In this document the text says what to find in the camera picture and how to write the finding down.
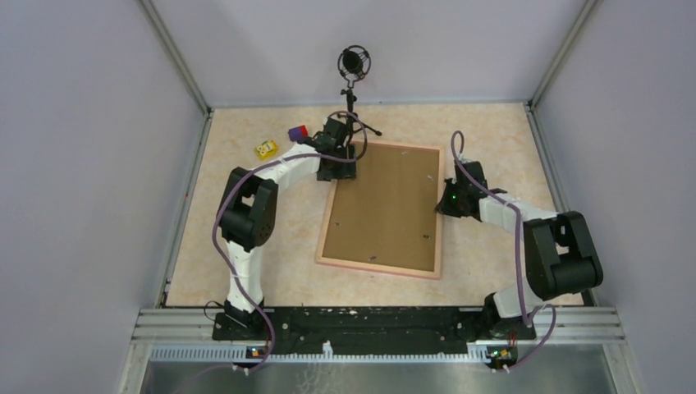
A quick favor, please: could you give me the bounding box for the black microphone on tripod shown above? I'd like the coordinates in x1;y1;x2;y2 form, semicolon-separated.
337;44;371;146

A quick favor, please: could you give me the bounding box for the brown cardboard backing board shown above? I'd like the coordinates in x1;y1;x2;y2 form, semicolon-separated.
322;144;441;273

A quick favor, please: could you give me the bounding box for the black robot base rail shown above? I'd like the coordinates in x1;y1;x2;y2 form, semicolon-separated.
212;306;537;355

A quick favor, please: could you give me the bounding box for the purple red toy block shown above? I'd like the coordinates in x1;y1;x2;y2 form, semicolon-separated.
287;125;309;142

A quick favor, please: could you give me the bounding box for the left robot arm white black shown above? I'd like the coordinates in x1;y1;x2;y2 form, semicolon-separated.
213;112;364;340

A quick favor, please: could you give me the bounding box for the yellow owl toy block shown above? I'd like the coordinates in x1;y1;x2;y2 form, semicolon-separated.
254;140;278;160

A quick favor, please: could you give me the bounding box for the pink wooden picture frame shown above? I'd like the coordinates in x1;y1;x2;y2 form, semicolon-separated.
315;139;446;281

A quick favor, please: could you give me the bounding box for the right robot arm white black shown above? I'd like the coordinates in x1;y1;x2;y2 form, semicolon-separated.
435;159;603;338

